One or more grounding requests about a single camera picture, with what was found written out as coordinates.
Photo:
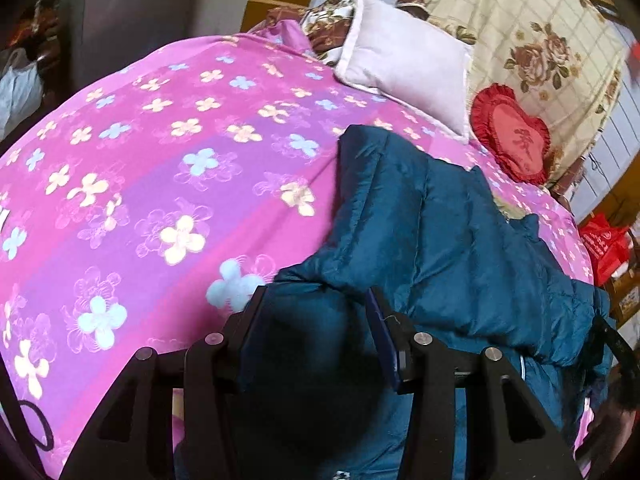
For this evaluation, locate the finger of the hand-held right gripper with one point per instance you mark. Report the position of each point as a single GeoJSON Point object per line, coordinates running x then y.
{"type": "Point", "coordinates": [617, 347]}

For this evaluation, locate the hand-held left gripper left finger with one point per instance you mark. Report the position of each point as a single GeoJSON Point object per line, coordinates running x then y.
{"type": "Point", "coordinates": [250, 317]}

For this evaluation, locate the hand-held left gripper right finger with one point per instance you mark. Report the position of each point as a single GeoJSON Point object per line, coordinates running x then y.
{"type": "Point", "coordinates": [380, 330]}

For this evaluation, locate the teal puffer jacket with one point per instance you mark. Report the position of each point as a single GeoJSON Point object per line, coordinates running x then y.
{"type": "Point", "coordinates": [450, 235]}

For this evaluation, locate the pile of colourful clothes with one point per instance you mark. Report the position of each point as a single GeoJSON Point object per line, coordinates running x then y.
{"type": "Point", "coordinates": [40, 20]}

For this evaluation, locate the wooden shelf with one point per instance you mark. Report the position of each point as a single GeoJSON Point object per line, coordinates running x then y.
{"type": "Point", "coordinates": [625, 295]}

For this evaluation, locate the red shopping bag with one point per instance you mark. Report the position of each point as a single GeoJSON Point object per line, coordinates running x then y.
{"type": "Point", "coordinates": [602, 250]}

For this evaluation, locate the pink floral bedsheet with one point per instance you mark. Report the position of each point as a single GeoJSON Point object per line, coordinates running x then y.
{"type": "Point", "coordinates": [150, 160]}

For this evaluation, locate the red heart cushion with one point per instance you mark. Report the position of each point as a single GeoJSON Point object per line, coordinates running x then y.
{"type": "Point", "coordinates": [515, 135]}

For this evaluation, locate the white paper box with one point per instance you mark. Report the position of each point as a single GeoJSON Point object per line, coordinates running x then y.
{"type": "Point", "coordinates": [3, 220]}

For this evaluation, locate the white pillow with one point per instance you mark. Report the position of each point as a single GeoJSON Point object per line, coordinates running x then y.
{"type": "Point", "coordinates": [405, 65]}

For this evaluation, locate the brown floral pillow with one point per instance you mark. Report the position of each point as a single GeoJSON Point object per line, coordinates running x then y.
{"type": "Point", "coordinates": [325, 25]}

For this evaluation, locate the white plastic bag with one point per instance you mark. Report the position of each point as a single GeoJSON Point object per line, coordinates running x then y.
{"type": "Point", "coordinates": [17, 95]}

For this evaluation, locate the grey wardrobe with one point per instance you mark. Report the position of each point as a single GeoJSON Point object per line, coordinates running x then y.
{"type": "Point", "coordinates": [140, 5]}

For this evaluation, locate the cream rose-print blanket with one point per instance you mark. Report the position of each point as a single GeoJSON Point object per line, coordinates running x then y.
{"type": "Point", "coordinates": [525, 20]}

